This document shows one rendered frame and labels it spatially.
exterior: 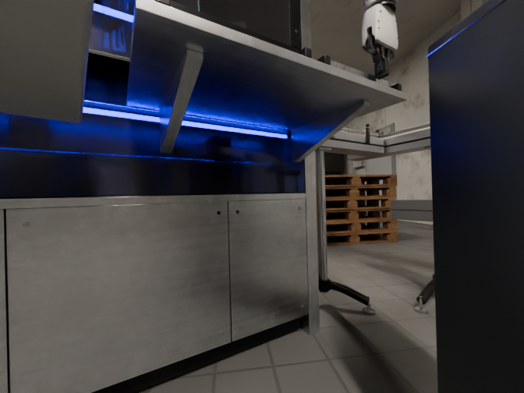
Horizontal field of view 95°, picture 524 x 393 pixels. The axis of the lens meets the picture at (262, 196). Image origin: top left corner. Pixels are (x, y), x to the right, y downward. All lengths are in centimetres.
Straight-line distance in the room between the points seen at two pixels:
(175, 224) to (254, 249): 30
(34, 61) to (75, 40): 9
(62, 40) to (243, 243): 70
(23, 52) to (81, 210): 43
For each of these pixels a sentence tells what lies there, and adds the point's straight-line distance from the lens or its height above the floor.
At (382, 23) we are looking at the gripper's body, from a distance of 82.
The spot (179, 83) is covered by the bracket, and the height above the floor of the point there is 83.
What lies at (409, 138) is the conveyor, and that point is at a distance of 165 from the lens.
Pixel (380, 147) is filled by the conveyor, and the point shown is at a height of 87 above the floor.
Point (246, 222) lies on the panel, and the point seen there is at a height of 50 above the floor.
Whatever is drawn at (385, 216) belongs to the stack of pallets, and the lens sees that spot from 333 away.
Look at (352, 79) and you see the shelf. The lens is 67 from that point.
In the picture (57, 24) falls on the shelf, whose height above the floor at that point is 77.
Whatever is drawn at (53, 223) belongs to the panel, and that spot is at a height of 54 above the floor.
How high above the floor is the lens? 59
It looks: level
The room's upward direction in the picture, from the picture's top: 2 degrees counter-clockwise
